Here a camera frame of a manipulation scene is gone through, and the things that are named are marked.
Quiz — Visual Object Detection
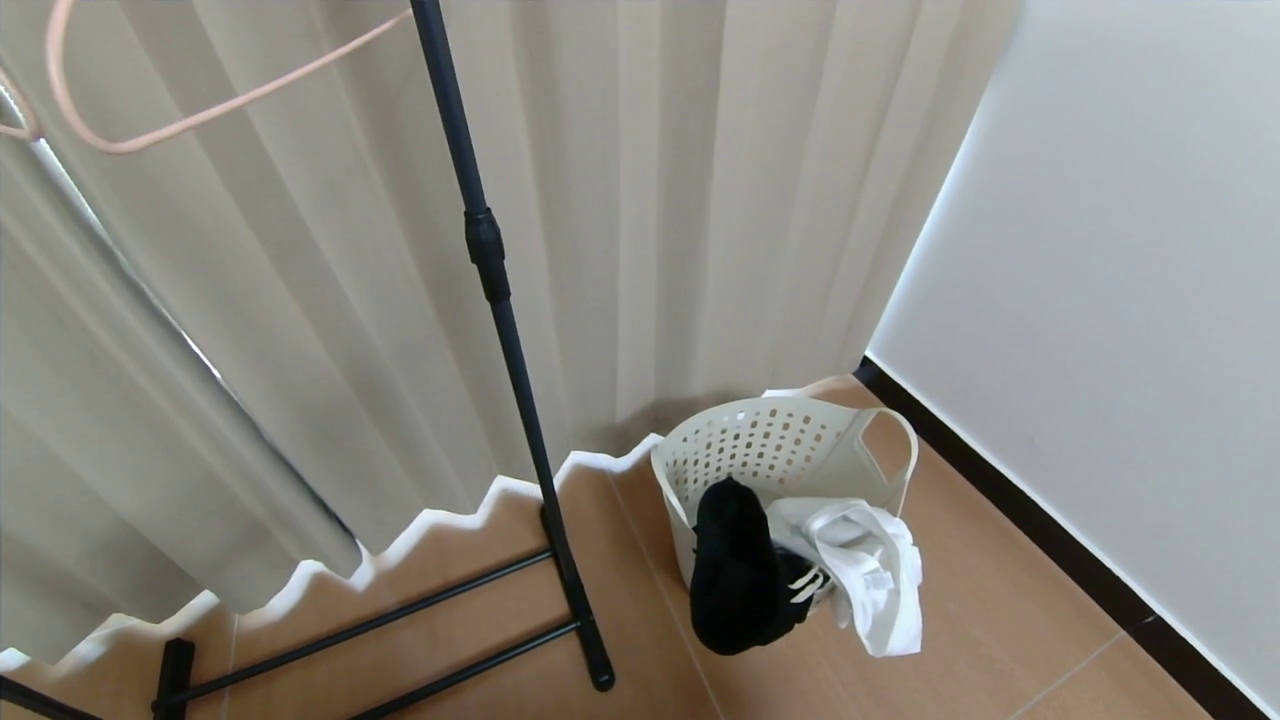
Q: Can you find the white laundry basket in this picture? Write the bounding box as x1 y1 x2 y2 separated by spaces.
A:
650 395 919 601

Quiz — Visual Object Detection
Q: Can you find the beige curtain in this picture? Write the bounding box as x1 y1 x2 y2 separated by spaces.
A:
0 0 1021 666

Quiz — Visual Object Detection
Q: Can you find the white garment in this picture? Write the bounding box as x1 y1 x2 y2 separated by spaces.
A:
765 497 924 658

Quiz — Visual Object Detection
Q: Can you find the black clothes rack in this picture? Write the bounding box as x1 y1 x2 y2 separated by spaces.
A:
0 0 616 720

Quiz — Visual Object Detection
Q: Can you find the black knitted garment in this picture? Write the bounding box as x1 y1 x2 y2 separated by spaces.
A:
688 477 826 657

